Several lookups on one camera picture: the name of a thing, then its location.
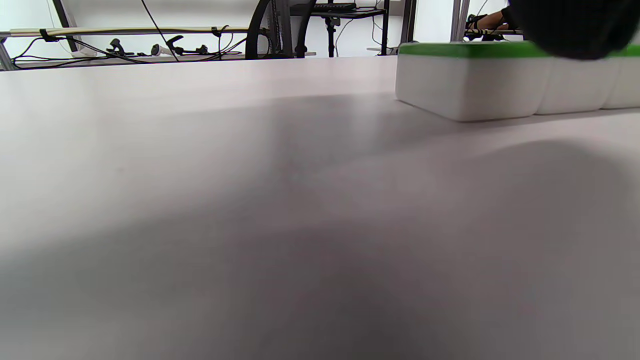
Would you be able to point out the person's left hand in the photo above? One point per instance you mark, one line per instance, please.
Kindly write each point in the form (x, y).
(575, 25)

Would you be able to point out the set of green mahjong tiles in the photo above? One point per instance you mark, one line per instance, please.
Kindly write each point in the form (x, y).
(470, 85)

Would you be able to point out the person's right forearm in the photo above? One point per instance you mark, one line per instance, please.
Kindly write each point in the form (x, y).
(492, 20)

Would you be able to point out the black keyboard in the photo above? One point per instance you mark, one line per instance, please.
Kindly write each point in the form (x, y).
(332, 7)

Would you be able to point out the black computer stand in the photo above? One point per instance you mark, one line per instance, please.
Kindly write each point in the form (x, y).
(330, 35)

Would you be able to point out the black mesh office chair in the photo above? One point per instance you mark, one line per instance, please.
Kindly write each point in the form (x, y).
(249, 37)

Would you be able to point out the white background desk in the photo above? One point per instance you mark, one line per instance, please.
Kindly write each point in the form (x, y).
(200, 57)

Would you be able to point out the white handheld device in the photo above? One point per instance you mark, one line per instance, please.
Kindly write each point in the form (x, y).
(160, 50)

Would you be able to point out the beige bar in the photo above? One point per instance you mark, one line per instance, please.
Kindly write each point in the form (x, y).
(125, 31)

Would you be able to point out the aluminium frame post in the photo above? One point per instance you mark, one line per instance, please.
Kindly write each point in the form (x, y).
(5, 55)
(460, 20)

